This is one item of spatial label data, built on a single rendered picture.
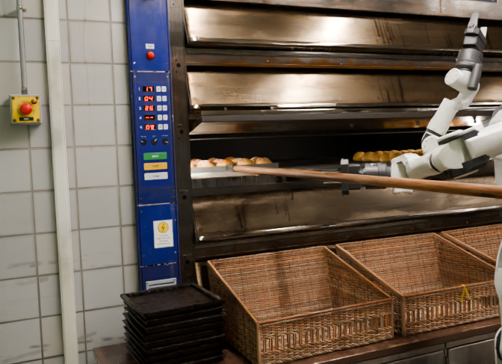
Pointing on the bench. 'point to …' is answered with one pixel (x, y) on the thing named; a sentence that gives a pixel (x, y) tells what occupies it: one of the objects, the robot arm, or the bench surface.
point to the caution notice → (163, 233)
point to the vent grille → (160, 283)
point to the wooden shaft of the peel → (384, 182)
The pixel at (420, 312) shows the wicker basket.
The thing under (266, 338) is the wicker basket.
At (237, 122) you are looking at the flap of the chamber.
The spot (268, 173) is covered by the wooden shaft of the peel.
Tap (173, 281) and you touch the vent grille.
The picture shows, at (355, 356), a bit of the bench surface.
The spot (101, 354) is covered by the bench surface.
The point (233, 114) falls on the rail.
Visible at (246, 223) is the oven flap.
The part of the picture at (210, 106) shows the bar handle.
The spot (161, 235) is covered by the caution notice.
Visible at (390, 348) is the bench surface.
